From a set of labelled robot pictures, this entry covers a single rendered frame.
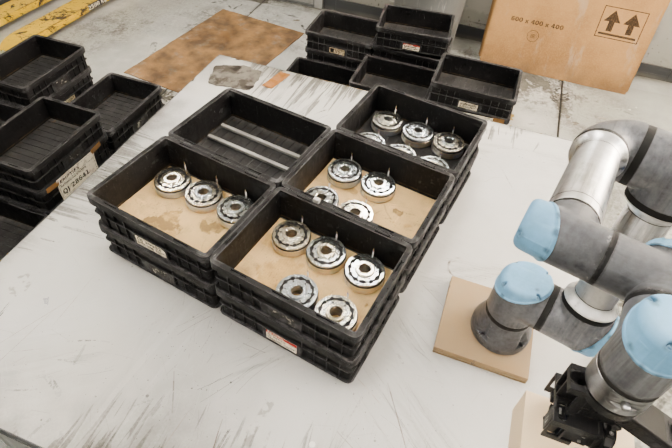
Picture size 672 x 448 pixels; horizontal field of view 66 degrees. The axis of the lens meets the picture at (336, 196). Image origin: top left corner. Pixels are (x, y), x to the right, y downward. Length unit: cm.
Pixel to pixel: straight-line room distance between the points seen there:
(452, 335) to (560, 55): 287
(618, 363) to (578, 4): 339
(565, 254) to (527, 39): 331
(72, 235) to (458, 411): 117
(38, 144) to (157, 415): 144
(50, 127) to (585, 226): 220
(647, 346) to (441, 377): 80
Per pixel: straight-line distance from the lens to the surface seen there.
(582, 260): 70
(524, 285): 125
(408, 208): 150
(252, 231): 134
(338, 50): 305
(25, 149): 244
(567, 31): 395
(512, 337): 137
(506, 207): 179
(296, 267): 133
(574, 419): 79
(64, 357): 147
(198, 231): 144
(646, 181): 106
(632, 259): 71
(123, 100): 279
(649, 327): 63
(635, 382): 68
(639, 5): 396
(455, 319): 142
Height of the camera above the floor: 189
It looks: 45 degrees down
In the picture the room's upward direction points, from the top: 4 degrees clockwise
